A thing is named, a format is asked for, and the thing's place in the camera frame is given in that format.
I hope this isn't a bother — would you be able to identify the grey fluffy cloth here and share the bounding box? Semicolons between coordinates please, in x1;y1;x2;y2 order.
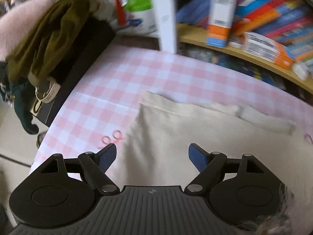
240;181;313;235

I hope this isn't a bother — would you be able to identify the white green tub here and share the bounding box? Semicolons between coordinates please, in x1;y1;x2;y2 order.
111;0;157;35

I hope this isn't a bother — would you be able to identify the red figure pen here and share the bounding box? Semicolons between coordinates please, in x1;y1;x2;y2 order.
111;0;126;26

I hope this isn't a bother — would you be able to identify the tall orange white box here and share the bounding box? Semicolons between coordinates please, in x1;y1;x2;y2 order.
205;0;239;48

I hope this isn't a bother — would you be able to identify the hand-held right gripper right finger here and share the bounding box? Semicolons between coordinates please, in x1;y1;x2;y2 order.
184;143;280;196

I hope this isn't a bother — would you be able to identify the dark green cloth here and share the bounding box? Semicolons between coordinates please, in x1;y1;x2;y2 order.
0;61;41;135

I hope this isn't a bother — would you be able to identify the small white box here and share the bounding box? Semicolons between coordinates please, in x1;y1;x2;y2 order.
228;40;245;49

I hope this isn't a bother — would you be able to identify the wooden white bookshelf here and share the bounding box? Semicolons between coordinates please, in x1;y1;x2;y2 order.
149;0;313;98

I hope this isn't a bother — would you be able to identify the flat orange white box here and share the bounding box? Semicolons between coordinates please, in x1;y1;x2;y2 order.
242;32;296;70

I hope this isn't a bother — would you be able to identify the olive green cloth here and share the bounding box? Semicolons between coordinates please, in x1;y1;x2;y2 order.
5;0;98;84

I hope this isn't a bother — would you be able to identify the row of colourful books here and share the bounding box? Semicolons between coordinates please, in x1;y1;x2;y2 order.
176;0;313;61

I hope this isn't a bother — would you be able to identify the black box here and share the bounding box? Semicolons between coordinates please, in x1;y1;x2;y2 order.
29;21;116;128

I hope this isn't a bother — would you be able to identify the pink fluffy pillow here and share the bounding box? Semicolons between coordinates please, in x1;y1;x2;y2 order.
0;0;57;61

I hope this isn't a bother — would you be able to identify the beige t-shirt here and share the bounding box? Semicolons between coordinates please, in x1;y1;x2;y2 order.
115;90;313;201

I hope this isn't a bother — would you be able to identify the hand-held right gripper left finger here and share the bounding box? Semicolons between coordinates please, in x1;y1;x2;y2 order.
31;143;120;196

